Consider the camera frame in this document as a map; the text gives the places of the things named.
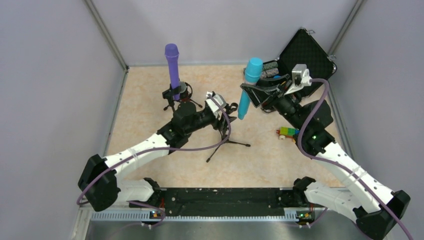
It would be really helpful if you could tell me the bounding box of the black tripod mic stand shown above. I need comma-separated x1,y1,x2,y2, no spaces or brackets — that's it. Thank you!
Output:
220,134,251,147

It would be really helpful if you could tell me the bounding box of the cyan toy microphone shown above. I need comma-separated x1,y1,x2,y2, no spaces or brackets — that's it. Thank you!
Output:
237,57,263,120

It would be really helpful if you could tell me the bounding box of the shock mount tripod stand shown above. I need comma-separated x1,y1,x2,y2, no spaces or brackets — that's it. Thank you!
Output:
174,81,203,108

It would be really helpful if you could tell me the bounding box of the black round base stand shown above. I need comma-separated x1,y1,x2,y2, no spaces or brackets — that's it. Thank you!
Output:
162,84,181,112

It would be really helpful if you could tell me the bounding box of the purple toy microphone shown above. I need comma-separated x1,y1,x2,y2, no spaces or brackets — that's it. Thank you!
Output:
164,43,180,90

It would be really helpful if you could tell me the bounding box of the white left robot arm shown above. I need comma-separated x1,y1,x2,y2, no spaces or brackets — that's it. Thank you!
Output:
76,98,238,212

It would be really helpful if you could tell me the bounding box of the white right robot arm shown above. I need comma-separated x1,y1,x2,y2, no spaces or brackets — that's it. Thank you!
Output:
241,78,412,240

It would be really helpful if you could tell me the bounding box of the red toy car base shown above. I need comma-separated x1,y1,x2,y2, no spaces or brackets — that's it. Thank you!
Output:
276,130,295,142

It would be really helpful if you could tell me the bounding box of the lime green toy brick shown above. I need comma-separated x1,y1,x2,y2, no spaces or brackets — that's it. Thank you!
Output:
279,127,288,136

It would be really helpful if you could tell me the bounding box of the black poker chip case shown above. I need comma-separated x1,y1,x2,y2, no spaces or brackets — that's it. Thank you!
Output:
262,28,337,115

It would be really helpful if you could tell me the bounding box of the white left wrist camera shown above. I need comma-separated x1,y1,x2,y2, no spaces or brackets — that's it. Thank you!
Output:
205,91,227,119

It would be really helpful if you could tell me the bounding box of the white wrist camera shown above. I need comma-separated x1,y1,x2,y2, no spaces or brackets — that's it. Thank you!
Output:
205,91,227,119
284,64,312,95

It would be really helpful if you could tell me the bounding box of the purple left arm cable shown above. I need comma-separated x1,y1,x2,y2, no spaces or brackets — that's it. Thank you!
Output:
76,96,233,229

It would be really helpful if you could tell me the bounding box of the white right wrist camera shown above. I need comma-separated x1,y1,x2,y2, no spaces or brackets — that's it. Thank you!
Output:
284,64,312,95

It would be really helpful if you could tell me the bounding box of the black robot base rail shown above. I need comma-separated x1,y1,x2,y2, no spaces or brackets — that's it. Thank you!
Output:
145,187,320,222

